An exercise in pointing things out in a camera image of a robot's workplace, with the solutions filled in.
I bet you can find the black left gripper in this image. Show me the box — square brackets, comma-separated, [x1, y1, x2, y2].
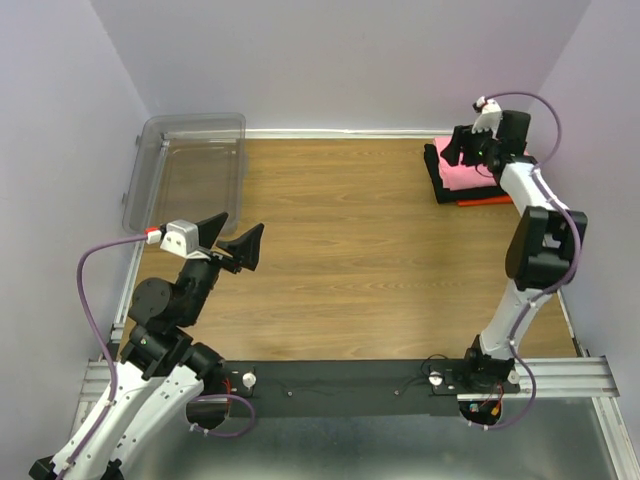
[177, 211, 265, 325]

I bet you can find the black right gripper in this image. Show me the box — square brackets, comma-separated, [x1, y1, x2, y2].
[438, 123, 499, 168]

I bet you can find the pink t shirt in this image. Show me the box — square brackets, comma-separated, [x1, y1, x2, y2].
[433, 136, 497, 191]

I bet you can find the clear plastic bin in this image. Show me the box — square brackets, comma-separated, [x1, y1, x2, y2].
[122, 113, 248, 235]

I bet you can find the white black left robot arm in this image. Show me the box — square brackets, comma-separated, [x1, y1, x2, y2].
[29, 212, 265, 479]

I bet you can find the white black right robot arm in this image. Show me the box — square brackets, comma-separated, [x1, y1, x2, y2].
[443, 102, 588, 392]

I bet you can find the folded black t shirt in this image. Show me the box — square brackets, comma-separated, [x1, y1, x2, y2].
[423, 144, 507, 204]

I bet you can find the folded orange t shirt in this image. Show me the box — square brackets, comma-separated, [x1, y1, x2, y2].
[456, 195, 512, 207]

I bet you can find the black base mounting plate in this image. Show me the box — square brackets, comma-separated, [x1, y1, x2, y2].
[164, 357, 541, 431]

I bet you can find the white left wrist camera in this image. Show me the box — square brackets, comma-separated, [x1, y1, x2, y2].
[145, 220, 211, 260]

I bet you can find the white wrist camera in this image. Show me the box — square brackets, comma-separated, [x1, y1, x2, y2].
[471, 96, 502, 135]
[145, 220, 211, 260]

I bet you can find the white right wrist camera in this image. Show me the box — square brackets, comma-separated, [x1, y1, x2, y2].
[471, 96, 502, 135]

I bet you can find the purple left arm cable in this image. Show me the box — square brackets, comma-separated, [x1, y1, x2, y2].
[54, 234, 256, 480]

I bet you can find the aluminium frame rail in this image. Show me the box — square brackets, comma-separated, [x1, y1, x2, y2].
[30, 127, 617, 479]

